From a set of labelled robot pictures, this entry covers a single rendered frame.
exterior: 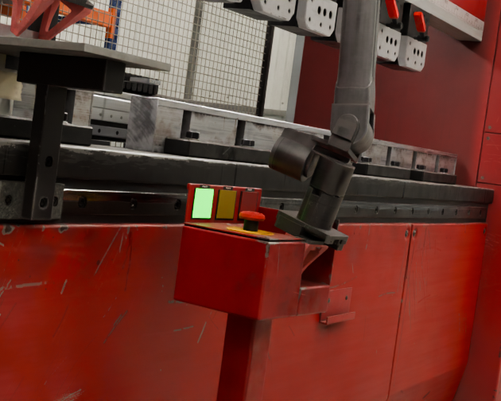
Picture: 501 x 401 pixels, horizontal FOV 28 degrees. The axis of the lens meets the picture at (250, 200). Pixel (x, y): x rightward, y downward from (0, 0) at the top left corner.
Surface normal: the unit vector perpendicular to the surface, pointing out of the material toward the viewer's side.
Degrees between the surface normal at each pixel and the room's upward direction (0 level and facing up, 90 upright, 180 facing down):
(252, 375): 90
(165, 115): 90
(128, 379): 90
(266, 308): 90
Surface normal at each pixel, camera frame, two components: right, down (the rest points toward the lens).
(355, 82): -0.19, -0.39
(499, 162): -0.49, -0.02
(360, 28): -0.22, -0.18
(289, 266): 0.82, 0.14
